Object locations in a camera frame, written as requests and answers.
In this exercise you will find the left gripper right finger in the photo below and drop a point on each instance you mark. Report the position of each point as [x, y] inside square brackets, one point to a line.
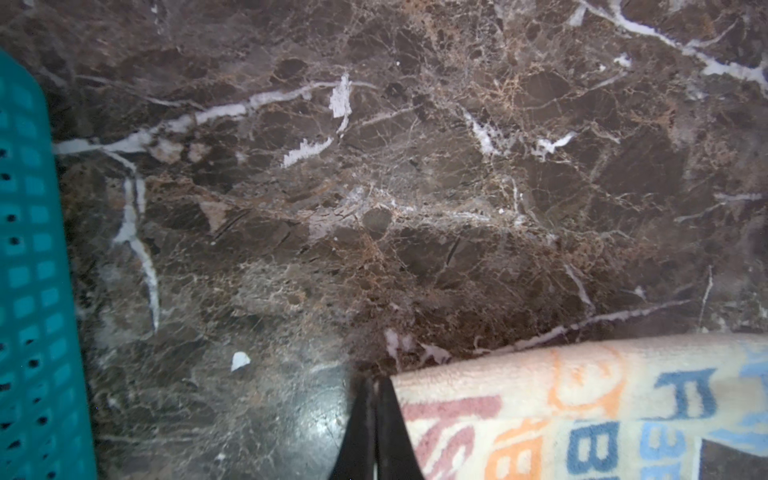
[395, 456]

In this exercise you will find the teal plastic basket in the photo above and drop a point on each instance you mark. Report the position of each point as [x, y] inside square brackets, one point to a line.
[46, 431]

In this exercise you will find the cream rabbit print towel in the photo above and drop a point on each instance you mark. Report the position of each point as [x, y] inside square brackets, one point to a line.
[625, 409]

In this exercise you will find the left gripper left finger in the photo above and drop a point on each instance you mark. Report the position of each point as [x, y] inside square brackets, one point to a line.
[356, 458]

